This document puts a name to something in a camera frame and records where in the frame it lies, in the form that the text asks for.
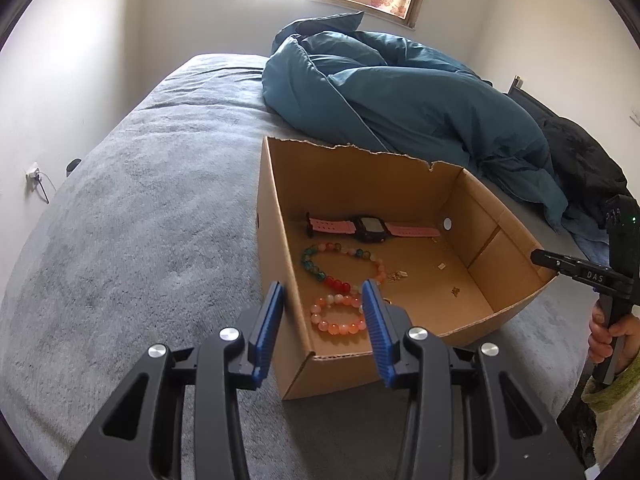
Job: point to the dark bedside object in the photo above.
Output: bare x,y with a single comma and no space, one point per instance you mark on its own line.
73,165

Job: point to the brown cardboard box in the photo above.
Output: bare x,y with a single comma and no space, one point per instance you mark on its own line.
390,190

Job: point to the dark headboard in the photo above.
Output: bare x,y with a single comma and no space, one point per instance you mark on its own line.
530,102

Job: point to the black jacket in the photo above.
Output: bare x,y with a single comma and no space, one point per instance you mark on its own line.
580,160

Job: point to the person's right hand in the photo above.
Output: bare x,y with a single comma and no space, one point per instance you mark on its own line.
630,330

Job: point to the person's right forearm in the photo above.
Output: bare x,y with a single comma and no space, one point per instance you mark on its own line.
620,410

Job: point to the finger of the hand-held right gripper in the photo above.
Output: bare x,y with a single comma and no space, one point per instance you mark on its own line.
555,260

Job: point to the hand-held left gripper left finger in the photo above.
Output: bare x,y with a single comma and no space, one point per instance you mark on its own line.
267,330

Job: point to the grey bed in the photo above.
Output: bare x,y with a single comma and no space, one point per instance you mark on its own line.
150,210

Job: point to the blue duvet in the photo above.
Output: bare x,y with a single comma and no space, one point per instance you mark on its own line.
400,100

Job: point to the white wall outlet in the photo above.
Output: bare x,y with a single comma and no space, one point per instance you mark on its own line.
32,172

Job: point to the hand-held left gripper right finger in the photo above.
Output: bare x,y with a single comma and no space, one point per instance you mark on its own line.
377,330

